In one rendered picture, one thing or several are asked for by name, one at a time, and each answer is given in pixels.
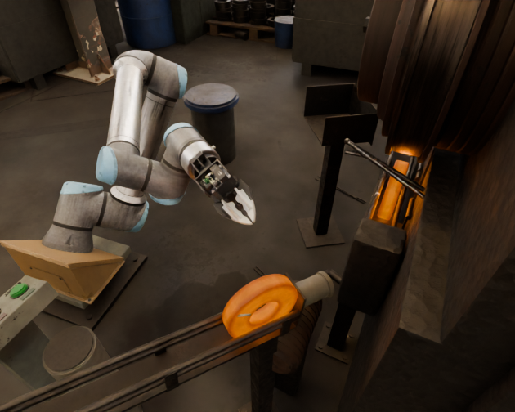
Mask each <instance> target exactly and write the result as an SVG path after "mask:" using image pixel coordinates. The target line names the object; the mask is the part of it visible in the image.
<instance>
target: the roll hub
mask: <svg viewBox="0 0 515 412"><path fill-rule="evenodd" d="M402 3H403V0H374V5H373V8H372V11H371V14H370V18H369V23H368V27H367V30H366V35H365V41H364V45H363V49H362V53H361V59H360V68H359V74H358V80H357V97H358V99H359V101H365V102H369V103H374V104H378V96H379V92H380V88H381V83H382V80H383V73H384V70H385V65H386V62H387V56H388V53H389V49H390V46H391V43H392V37H393V34H394V31H395V28H396V23H397V19H398V16H399V13H400V10H401V5H402Z"/></svg>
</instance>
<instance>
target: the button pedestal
mask: <svg viewBox="0 0 515 412"><path fill-rule="evenodd" d="M22 283H26V284H27V285H28V288H27V289H26V290H25V291H24V292H23V293H22V294H21V295H20V296H18V297H16V298H12V297H11V296H10V292H11V290H12V289H13V288H14V287H16V286H17V285H18V284H22ZM31 288H35V290H34V291H33V292H32V293H31V294H30V295H29V296H28V297H27V298H26V299H24V300H23V301H22V300H20V298H21V297H22V296H23V295H24V294H26V293H27V292H28V291H29V290H30V289H31ZM58 295H59V294H58V293H57V292H56V291H55V290H54V289H53V287H52V286H51V285H50V284H49V283H48V282H47V281H44V280H39V279H35V278H33V277H29V276H25V277H23V278H22V279H21V280H20V281H19V282H17V283H16V284H15V285H14V286H12V287H11V288H10V289H9V290H8V291H6V292H5V293H4V294H3V295H2V296H1V297H0V315H1V314H2V313H6V314H7V315H6V316H5V317H4V318H3V319H2V320H0V364H1V365H3V366H4V367H5V368H6V369H7V370H9V371H10V372H11V373H12V374H13V375H15V376H16V377H17V378H18V379H19V380H20V381H21V382H22V383H23V384H24V385H26V386H27V387H28V388H29V389H30V390H32V391H34V390H37V389H39V388H41V387H44V386H47V385H48V384H50V383H54V382H56V380H55V379H54V378H53V377H52V376H51V375H50V374H49V373H48V372H47V371H46V369H45V368H44V366H43V352H44V349H45V347H46V346H47V344H48V343H49V342H50V339H49V338H48V337H47V336H46V335H45V333H44V332H43V331H42V330H41V329H40V328H39V327H38V326H37V325H36V324H35V322H34V321H33V319H34V318H35V317H36V316H37V315H38V314H39V313H40V312H41V311H42V310H43V309H44V308H45V307H46V306H47V305H48V304H49V303H50V302H52V301H53V300H54V299H55V298H56V297H57V296H58Z"/></svg>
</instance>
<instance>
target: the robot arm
mask: <svg viewBox="0 0 515 412"><path fill-rule="evenodd" d="M113 74H114V77H115V79H116V84H115V89H114V99H113V105H112V110H111V116H110V127H109V132H108V138H107V144H106V146H103V147H101V150H100V153H99V155H98V159H97V163H96V178H97V180H99V181H102V182H105V183H107V184H109V185H115V186H114V187H112V188H111V190H110V193H108V192H104V191H103V187H102V186H96V185H92V184H86V183H80V182H73V181H67V182H66V183H64V185H63V187H62V189H61V192H60V197H59V200H58V204H57V207H56V213H55V216H54V219H53V223H52V226H51V228H50V229H49V230H48V232H47V233H46V234H45V236H44V237H43V241H42V245H44V246H46V247H48V248H50V249H56V250H60V251H65V252H71V253H90V252H92V250H93V247H94V244H93V238H92V229H93V227H94V226H100V227H104V228H110V229H115V230H119V231H126V232H129V231H130V232H138V231H139V230H140V229H141V228H142V227H143V225H144V223H145V221H146V218H147V214H148V209H149V204H148V202H147V201H146V196H145V195H144V193H148V194H149V195H150V197H151V198H152V200H153V201H155V202H157V203H160V204H164V205H174V204H178V203H179V202H180V201H181V199H182V197H183V195H184V194H185V193H186V188H187V186H188V184H189V182H190V179H193V180H195V182H196V183H197V184H198V186H199V187H200V189H201V190H202V191H203V192H204V193H205V194H206V195H207V196H208V197H209V198H210V196H211V199H213V200H214V201H215V203H214V204H213V205H214V206H215V209H216V210H217V211H218V212H219V213H220V214H221V215H222V216H223V217H226V218H228V219H231V220H232V221H235V222H238V223H241V224H245V225H252V224H253V223H254V222H255V217H256V212H255V206H254V200H253V194H252V191H251V190H250V188H249V187H248V185H247V184H246V183H245V182H243V181H242V180H241V179H240V180H239V181H237V178H236V177H233V176H232V175H231V173H230V172H229V171H228V170H227V169H226V168H225V167H224V166H223V164H222V163H221V159H220V156H219V154H218V153H217V152H216V151H215V149H216V147H215V146H210V145H209V144H208V143H207V142H206V140H205V139H204V138H203V137H202V136H201V135H200V134H199V131H198V130H197V129H196V128H193V127H192V126H191V125H190V124H188V123H176V124H173V125H172V126H171V127H170V128H169V129H168V130H167V131H166V128H167V126H168V121H169V119H170V116H171V114H172V110H173V107H174V105H175V103H176V102H177V98H178V99H181V98H182V97H183V96H184V94H185V91H186V84H187V72H186V69H185V68H183V67H181V66H180V65H178V64H176V63H172V62H171V61H169V60H165V59H164V58H162V57H159V56H156V55H154V54H153V53H150V52H147V51H140V50H133V51H126V52H124V53H122V54H121V55H119V56H118V57H117V58H116V60H115V61H114V66H113ZM143 85H146V86H148V88H147V93H146V98H145V101H144V104H143V106H142V108H141V105H142V89H143ZM165 131H166V132H165ZM164 133H165V134H164ZM163 135H164V137H163ZM162 140H164V144H165V146H166V147H167V148H166V150H165V152H164V155H163V158H162V161H161V163H160V162H158V161H155V159H156V156H157V154H158V151H159V147H160V145H161V142H162ZM198 181H201V182H198ZM242 208H243V209H244V211H245V212H246V213H247V214H248V217H246V216H245V215H244V214H243V213H242V212H241V211H240V210H241V209H242Z"/></svg>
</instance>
